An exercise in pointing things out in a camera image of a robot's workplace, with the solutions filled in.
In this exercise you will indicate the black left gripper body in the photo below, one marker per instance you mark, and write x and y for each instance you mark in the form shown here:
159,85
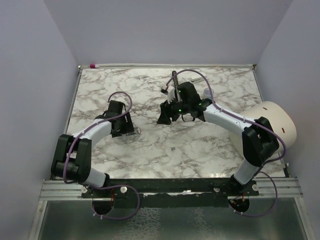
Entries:
125,125

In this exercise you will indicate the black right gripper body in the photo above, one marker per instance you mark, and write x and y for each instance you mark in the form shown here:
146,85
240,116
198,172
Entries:
180,108

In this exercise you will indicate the staple box tray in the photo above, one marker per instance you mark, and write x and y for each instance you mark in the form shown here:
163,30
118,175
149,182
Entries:
136,131

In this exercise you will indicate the white stapler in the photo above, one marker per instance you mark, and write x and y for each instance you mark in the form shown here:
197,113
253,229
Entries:
195,80

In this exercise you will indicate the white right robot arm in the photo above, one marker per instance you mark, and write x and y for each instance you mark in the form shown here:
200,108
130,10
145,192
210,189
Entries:
258,138

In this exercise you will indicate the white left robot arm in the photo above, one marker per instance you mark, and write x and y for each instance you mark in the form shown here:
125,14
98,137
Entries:
72,158

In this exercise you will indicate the clear tub of clips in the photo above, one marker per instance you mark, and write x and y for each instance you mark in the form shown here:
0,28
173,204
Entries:
207,93

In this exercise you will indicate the pink capped white tube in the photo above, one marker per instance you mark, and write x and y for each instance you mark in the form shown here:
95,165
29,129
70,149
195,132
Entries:
94,66

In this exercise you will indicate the large white paper roll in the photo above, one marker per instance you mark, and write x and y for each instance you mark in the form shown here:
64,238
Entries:
280,121

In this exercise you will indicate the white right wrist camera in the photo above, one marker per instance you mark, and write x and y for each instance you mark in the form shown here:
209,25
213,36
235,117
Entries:
169,92

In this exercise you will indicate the aluminium frame rail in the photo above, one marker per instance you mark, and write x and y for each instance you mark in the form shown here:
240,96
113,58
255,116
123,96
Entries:
286,187

